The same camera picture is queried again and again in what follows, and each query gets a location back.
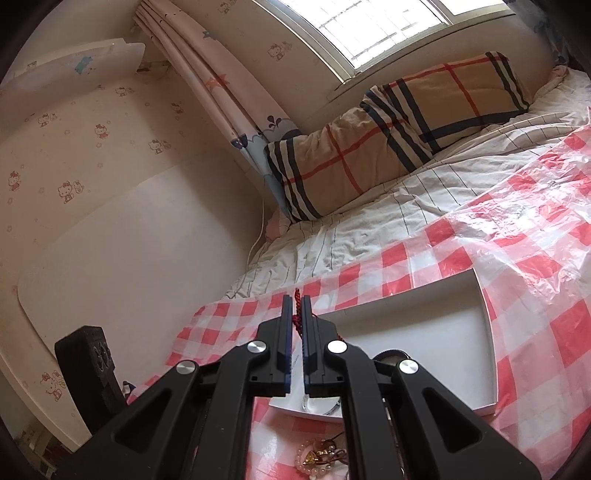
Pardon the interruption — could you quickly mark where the red cord bracelet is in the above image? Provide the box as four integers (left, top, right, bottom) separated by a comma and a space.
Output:
292, 286, 348, 345

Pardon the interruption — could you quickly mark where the white shallow cardboard box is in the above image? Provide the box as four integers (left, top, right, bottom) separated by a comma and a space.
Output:
268, 268, 501, 421

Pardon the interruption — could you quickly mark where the white striped bed sheet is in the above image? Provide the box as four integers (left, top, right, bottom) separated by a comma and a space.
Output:
224, 66, 590, 299

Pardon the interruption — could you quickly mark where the pink cloth by pillow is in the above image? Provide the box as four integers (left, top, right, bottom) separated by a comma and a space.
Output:
264, 208, 291, 242

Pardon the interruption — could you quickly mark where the red white checkered plastic sheet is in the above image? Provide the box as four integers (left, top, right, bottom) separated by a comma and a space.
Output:
126, 108, 591, 480

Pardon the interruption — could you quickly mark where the left beige plaid pillow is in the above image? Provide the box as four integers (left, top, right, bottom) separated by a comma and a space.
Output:
264, 101, 433, 223

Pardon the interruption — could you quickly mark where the beige plaid pillow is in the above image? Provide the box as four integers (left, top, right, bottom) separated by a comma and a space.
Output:
360, 51, 531, 169
264, 101, 433, 223

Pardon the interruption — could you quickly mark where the left pink cartoon curtain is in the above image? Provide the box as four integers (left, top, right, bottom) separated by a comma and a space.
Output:
134, 1, 301, 217

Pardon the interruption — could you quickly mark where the right beige plaid pillow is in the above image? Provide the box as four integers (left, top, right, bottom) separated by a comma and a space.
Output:
360, 51, 531, 169

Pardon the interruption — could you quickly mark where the white board on wall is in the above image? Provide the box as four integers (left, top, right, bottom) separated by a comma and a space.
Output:
15, 151, 264, 451

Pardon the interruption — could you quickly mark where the white cable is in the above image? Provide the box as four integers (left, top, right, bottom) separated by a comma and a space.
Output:
246, 197, 267, 273

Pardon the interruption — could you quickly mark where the window with white frame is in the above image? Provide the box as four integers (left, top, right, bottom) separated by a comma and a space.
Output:
256, 1, 512, 84

